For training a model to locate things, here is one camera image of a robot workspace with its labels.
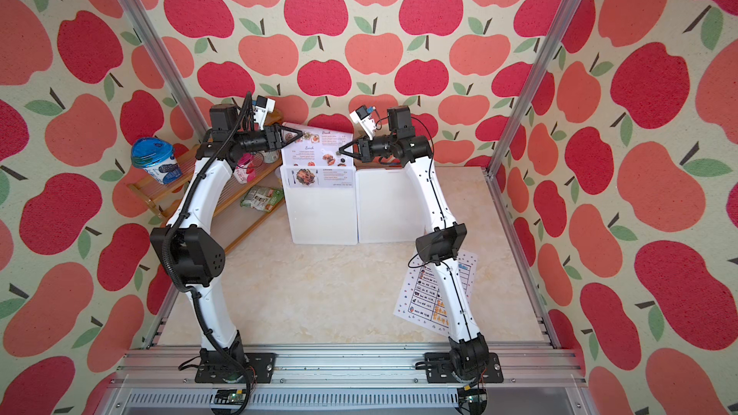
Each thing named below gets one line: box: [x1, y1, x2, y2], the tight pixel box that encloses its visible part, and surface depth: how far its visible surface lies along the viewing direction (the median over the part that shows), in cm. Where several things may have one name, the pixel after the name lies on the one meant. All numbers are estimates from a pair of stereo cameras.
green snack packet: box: [240, 186, 284, 213], surface depth 110 cm
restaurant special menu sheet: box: [281, 122, 356, 189], surface depth 83 cm
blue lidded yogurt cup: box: [130, 137, 184, 186], surface depth 75 cm
